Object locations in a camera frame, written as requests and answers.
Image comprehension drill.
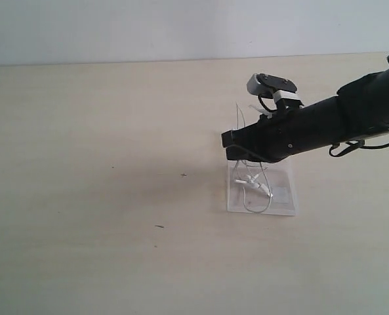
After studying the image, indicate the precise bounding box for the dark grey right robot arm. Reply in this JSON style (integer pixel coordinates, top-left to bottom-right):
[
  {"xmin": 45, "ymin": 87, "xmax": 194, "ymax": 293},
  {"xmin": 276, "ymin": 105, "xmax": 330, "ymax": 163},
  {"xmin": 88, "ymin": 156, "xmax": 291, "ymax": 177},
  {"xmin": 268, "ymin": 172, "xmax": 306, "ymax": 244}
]
[{"xmin": 221, "ymin": 62, "xmax": 389, "ymax": 163}]

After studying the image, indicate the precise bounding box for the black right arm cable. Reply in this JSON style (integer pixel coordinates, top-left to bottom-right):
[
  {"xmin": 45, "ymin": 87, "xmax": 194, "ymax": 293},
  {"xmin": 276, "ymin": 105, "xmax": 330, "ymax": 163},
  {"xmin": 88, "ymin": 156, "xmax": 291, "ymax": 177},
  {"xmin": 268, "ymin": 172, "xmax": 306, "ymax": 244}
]
[{"xmin": 328, "ymin": 51, "xmax": 389, "ymax": 158}]

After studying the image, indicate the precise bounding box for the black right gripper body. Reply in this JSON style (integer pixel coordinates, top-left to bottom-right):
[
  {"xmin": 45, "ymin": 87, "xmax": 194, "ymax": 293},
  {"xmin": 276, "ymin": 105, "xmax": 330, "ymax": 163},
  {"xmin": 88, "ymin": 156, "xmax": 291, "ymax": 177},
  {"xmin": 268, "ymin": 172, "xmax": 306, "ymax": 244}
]
[{"xmin": 243, "ymin": 108, "xmax": 313, "ymax": 164}]

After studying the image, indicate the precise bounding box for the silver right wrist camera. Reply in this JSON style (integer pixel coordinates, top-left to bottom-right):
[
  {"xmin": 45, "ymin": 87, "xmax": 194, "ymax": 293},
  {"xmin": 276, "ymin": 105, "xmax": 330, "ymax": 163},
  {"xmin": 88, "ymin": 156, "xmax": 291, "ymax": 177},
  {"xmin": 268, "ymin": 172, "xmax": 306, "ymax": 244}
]
[{"xmin": 247, "ymin": 73, "xmax": 297, "ymax": 99}]

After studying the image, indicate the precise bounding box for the clear plastic open case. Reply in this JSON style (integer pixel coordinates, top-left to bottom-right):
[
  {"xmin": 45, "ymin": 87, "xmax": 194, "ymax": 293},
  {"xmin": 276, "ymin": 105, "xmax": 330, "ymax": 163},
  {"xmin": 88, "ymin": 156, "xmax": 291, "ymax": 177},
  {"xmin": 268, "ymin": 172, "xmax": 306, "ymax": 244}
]
[{"xmin": 226, "ymin": 159, "xmax": 298, "ymax": 217}]

